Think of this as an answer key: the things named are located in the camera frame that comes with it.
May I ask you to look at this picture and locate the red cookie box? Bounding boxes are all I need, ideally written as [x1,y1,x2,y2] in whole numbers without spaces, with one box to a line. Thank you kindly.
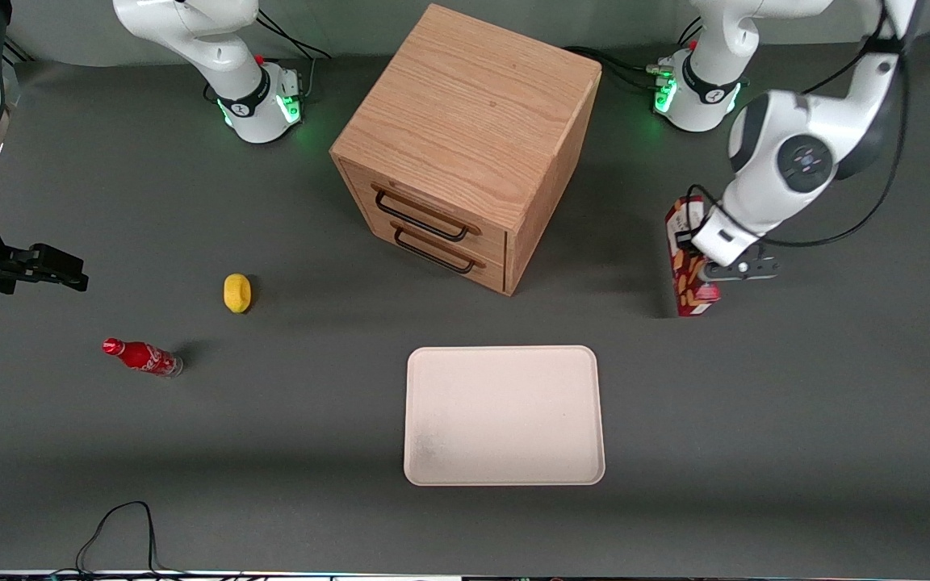
[665,195,722,318]

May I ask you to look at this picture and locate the yellow lemon toy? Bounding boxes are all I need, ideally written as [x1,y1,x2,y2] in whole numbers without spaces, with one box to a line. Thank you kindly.
[223,273,253,314]

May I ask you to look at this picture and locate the red cola bottle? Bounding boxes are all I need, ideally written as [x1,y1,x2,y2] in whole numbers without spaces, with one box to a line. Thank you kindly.
[102,337,184,378]

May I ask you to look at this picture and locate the thin black looped cable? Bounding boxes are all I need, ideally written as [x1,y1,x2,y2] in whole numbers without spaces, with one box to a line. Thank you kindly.
[52,500,191,580]

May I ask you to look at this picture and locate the black metal drawer handle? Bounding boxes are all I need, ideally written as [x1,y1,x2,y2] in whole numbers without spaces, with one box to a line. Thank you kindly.
[391,219,488,275]
[371,184,482,243]

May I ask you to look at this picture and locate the wooden two-drawer cabinet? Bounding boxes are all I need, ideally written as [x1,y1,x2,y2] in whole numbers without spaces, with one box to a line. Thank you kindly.
[329,2,603,297]

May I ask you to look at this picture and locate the black base cables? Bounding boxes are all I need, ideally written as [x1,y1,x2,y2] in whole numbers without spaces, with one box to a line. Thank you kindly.
[566,46,676,94]
[255,8,333,102]

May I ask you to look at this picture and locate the black right base cables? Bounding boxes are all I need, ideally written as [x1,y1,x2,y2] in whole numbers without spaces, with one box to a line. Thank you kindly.
[255,8,333,102]

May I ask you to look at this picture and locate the black left base cables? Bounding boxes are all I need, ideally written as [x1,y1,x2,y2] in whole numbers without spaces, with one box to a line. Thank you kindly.
[566,46,676,94]

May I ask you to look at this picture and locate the white rectangular plastic tray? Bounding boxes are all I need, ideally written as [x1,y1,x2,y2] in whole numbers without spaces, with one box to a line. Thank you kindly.
[403,345,606,487]

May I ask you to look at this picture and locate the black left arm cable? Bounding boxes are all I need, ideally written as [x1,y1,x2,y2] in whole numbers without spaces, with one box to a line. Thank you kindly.
[679,0,918,249]

